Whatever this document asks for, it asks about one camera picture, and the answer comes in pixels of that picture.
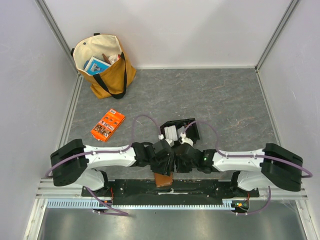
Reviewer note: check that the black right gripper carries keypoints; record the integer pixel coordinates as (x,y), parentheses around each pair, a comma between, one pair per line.
(181,165)

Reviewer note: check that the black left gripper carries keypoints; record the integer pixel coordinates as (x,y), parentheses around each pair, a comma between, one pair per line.
(164,169)

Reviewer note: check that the tan leather card holder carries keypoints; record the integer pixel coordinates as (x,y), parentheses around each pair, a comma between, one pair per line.
(163,180)

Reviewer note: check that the black card box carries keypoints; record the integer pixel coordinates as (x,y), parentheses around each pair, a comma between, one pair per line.
(191,133)

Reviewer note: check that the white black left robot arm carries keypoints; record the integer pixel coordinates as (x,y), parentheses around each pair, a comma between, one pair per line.
(77,163)

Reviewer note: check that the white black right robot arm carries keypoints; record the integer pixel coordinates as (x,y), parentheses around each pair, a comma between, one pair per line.
(270,166)

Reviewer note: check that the stack of white cards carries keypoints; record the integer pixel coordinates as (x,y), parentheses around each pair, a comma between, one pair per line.
(173,133)

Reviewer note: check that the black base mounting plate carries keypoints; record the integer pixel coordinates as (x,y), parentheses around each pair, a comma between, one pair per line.
(121,188)

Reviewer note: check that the orange product box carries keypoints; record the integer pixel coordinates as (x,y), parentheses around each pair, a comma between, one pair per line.
(107,125)

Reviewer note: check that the mustard yellow tote bag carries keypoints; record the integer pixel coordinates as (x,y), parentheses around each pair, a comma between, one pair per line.
(112,82)

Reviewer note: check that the white item in bag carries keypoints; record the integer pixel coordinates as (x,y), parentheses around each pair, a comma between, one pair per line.
(114,58)

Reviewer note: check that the blue book in bag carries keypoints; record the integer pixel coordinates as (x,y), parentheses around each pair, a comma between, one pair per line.
(95,66)

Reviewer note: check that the brown item in bag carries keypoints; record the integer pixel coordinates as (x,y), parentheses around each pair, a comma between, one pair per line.
(106,59)

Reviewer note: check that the aluminium frame rail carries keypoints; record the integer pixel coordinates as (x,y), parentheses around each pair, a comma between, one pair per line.
(59,87)

